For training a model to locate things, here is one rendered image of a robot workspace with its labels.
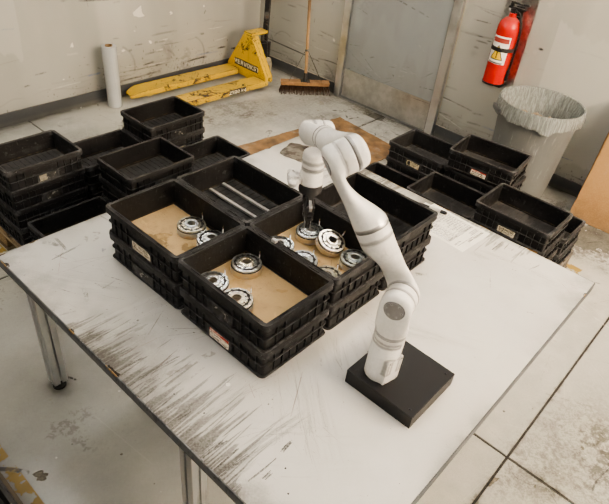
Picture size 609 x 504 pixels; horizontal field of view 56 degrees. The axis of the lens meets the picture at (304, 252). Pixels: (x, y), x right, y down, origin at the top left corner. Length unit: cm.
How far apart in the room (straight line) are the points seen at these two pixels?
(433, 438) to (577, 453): 121
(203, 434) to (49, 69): 376
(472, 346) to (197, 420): 93
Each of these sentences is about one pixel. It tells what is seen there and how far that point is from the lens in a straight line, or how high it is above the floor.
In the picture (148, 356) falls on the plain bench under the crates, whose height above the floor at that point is 70.
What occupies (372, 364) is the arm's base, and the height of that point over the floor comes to 81.
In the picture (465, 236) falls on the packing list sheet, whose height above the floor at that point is 70.
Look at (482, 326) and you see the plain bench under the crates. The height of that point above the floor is 70.
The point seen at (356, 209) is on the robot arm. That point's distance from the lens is 143.
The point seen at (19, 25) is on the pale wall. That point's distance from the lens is 480.
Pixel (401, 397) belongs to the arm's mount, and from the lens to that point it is 173.
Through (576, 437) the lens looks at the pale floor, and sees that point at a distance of 291.
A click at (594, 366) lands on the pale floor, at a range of 328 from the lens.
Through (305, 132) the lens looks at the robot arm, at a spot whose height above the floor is 133.
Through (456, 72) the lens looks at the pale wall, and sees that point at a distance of 488.
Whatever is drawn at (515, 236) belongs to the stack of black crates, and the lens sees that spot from 301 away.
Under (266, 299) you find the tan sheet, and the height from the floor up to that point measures 83.
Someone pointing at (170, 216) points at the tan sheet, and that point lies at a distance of 219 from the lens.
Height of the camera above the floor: 205
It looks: 37 degrees down
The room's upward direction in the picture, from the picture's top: 7 degrees clockwise
